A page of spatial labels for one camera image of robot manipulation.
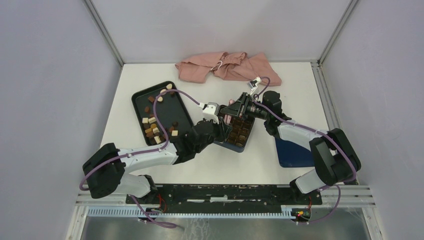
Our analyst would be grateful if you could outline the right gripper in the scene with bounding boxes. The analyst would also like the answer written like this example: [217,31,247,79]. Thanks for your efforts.
[220,92,270,121]

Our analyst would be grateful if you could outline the blue chocolate box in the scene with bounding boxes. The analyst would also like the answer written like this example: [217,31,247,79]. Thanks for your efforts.
[214,116,255,153]

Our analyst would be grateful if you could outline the pink silicone tongs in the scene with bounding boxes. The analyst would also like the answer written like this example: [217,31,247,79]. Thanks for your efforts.
[224,114,232,125]

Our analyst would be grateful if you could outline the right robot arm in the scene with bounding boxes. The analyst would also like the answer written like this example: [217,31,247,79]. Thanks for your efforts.
[219,90,361,204]

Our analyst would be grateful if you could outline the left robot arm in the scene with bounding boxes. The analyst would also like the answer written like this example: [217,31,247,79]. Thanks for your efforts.
[79,117,232,204]

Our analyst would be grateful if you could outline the black chocolate tray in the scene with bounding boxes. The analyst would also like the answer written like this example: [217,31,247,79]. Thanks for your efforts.
[131,81,194,146]

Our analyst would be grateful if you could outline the white square chocolate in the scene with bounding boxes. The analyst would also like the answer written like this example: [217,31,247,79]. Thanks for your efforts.
[148,117,157,124]

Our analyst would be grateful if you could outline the pink cloth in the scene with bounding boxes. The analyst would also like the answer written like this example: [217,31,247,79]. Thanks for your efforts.
[175,51,283,86]

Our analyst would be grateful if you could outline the blue box lid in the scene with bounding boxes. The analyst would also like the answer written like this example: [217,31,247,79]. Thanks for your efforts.
[275,138,314,168]

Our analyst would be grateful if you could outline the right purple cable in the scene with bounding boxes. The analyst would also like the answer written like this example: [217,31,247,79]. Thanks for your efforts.
[251,76,359,185]

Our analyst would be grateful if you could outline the purple cable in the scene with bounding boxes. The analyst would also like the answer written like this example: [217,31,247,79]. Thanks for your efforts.
[251,76,359,185]
[79,89,206,192]

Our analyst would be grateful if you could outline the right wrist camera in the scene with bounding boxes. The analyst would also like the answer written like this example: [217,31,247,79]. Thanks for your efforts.
[247,77,262,96]

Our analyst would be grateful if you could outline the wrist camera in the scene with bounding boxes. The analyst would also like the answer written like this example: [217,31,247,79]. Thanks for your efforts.
[247,77,262,96]
[198,102,220,124]

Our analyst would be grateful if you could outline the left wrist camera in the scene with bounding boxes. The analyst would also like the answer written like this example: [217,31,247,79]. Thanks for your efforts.
[198,102,220,124]

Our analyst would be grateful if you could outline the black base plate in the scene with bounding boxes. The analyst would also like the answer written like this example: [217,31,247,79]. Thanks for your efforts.
[137,184,323,214]

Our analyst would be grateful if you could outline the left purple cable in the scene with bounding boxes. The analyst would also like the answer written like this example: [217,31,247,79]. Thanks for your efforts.
[79,89,206,192]

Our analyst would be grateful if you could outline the white cable duct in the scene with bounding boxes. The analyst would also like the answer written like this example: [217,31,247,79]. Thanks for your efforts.
[86,205,294,220]

